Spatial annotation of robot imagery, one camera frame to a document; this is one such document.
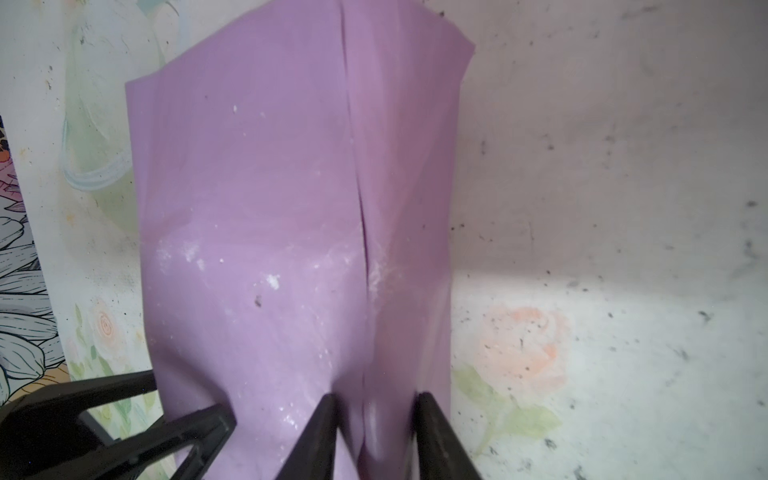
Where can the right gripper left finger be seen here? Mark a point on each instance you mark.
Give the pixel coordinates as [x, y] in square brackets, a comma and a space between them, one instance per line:
[313, 455]

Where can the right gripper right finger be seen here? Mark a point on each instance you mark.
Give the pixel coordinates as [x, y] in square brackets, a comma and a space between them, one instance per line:
[440, 453]

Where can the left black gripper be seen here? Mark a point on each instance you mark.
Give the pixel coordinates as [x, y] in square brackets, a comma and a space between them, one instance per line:
[51, 434]

